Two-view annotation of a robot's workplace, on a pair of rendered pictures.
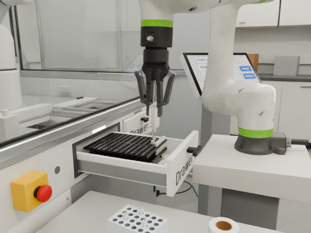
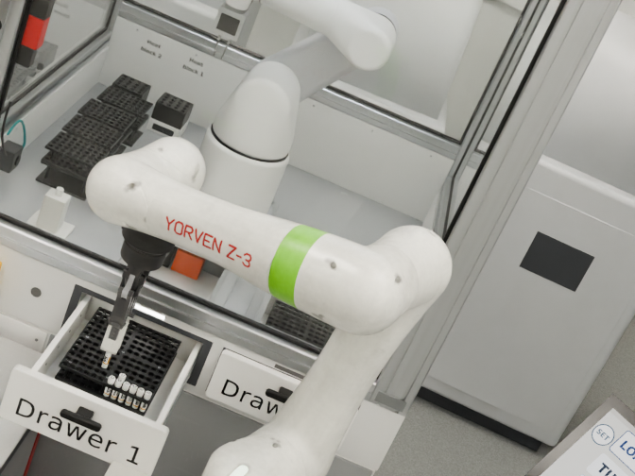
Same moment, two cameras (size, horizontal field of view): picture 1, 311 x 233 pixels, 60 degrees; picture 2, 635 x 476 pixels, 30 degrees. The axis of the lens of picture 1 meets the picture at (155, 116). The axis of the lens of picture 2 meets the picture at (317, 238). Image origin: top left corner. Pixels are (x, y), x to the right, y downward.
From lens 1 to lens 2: 2.02 m
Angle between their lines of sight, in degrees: 64
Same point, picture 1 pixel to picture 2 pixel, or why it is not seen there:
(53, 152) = (40, 268)
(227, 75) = (294, 416)
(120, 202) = not seen: hidden behind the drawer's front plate
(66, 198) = (36, 338)
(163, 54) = (127, 252)
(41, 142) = (27, 244)
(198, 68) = (591, 461)
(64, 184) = (39, 318)
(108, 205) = not seen: hidden behind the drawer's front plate
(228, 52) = (319, 376)
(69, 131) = (80, 266)
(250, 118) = not seen: outside the picture
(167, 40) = (132, 236)
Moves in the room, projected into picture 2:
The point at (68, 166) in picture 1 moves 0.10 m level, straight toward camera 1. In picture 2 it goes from (57, 304) to (8, 304)
